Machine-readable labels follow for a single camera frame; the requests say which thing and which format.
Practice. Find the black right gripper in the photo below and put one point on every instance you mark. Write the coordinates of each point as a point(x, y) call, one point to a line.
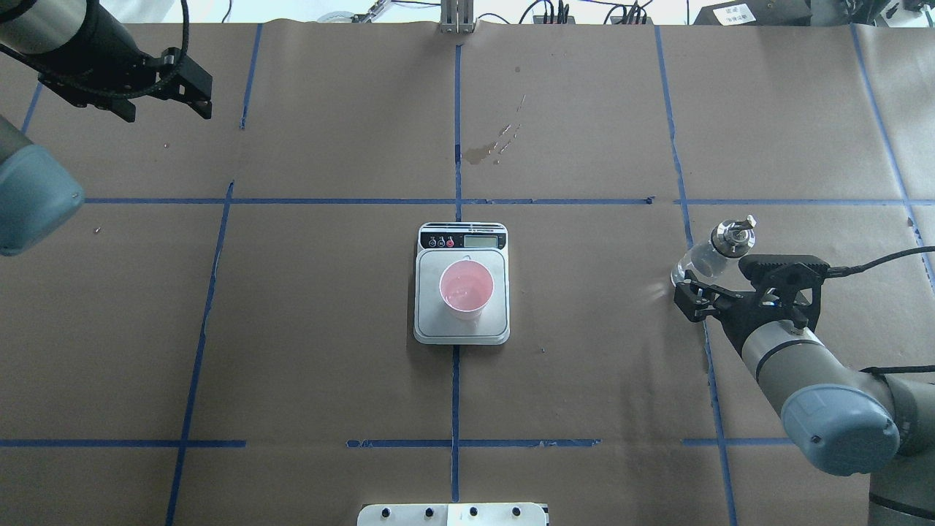
point(739, 319)

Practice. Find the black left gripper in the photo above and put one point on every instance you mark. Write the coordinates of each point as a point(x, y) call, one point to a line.
point(108, 50)

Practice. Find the pink paper cup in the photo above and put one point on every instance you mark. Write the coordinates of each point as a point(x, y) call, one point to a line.
point(466, 287)

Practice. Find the white digital kitchen scale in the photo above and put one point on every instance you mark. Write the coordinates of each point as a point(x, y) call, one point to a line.
point(439, 244)

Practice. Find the aluminium frame post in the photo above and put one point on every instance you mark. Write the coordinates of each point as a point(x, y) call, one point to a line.
point(457, 17)

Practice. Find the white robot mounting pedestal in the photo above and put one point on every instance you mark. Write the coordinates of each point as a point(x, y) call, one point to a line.
point(510, 513)

